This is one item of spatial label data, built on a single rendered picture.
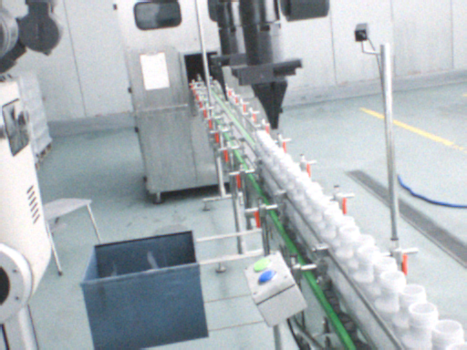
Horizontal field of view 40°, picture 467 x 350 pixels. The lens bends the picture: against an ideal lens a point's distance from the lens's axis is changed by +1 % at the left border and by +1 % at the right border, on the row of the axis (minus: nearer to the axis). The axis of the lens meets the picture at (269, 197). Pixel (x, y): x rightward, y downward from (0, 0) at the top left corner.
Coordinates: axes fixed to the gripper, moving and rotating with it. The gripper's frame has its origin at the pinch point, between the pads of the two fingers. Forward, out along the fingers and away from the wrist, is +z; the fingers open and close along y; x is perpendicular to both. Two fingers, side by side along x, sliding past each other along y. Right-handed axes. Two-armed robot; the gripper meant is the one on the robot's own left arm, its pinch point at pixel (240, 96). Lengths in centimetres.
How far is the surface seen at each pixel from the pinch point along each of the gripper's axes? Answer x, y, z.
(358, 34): -99, -56, -4
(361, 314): 44, -11, 34
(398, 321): 61, -12, 28
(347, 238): 32.5, -12.7, 24.8
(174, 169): -443, 29, 111
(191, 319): -21, 20, 61
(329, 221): 20.4, -12.4, 25.1
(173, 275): -21, 23, 47
